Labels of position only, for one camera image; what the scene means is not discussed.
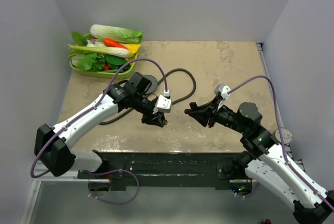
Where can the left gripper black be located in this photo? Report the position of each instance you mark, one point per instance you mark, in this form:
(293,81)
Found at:
(156,119)

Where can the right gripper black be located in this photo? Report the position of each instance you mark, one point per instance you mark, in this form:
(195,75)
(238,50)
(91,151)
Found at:
(199,112)

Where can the grey shower head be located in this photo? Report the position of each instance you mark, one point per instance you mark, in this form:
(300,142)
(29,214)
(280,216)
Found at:
(154,84)

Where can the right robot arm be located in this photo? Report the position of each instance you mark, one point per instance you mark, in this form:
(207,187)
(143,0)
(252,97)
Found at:
(265,161)

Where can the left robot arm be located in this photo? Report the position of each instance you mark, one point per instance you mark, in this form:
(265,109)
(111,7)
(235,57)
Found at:
(53,145)

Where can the toy spinach leaves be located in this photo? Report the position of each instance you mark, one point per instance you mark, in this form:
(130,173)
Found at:
(114,62)

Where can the toy tomato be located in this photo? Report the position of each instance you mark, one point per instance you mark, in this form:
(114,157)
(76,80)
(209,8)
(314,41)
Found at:
(106,67)

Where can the toy yellow corn husk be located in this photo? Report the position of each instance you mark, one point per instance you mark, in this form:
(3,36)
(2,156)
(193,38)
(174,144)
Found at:
(132,50)

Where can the toy leek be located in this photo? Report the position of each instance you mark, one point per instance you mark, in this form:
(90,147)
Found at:
(120,52)

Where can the brown tin can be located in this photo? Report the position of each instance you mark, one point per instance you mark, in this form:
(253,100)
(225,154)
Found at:
(286,134)

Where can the toy green lettuce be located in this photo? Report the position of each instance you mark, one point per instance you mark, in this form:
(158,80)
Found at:
(88,62)

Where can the toy carrot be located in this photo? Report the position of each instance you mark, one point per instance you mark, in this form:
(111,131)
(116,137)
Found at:
(111,43)

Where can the toy napa cabbage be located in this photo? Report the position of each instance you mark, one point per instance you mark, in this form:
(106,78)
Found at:
(122,35)

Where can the toy leaf dark green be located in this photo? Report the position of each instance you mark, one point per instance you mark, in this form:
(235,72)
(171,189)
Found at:
(79,38)

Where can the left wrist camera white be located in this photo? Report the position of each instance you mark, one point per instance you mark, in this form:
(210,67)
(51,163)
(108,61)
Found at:
(163,103)

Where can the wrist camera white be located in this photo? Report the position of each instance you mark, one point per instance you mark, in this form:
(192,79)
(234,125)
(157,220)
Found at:
(222,94)
(163,103)

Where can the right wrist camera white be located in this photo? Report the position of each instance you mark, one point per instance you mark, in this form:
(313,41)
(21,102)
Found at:
(222,94)

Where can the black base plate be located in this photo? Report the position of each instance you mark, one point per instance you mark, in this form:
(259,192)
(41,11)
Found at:
(182,169)

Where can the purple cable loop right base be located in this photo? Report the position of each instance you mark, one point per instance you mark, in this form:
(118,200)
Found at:
(246,191)

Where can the right side aluminium rail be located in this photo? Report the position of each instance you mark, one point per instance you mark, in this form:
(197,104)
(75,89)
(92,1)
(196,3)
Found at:
(276,108)

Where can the aluminium frame rail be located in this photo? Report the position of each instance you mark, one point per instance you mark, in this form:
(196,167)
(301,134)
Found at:
(68,202)

